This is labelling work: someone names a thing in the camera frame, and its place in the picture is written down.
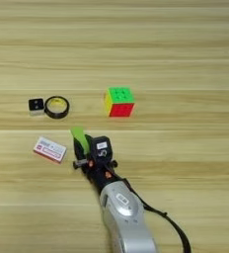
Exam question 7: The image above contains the green rectangular block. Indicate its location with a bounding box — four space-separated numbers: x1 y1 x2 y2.
69 126 92 156

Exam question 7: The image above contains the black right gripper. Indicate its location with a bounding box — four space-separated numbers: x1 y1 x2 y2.
72 133 119 190

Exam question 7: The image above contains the pink and white small box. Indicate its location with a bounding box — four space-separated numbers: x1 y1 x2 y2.
33 135 68 165

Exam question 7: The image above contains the black tape ring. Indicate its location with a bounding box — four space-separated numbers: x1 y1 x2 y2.
43 95 71 121

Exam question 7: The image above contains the small black and white block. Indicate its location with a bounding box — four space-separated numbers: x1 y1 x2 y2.
28 97 45 118

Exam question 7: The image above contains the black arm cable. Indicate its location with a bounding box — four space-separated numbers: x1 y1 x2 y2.
118 177 192 253

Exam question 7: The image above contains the multicoloured puzzle cube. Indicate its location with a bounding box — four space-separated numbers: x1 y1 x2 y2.
103 86 136 119

